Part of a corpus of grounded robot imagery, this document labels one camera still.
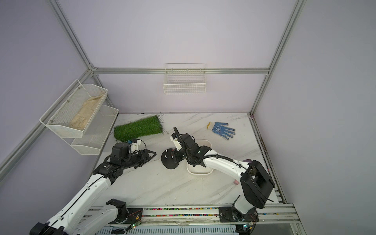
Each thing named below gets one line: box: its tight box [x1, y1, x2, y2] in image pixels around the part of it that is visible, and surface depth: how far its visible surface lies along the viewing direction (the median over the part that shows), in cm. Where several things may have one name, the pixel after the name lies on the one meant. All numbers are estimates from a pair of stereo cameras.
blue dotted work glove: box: [206, 121, 236, 141], surface depth 113 cm
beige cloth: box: [69, 94, 105, 131], surface depth 81 cm
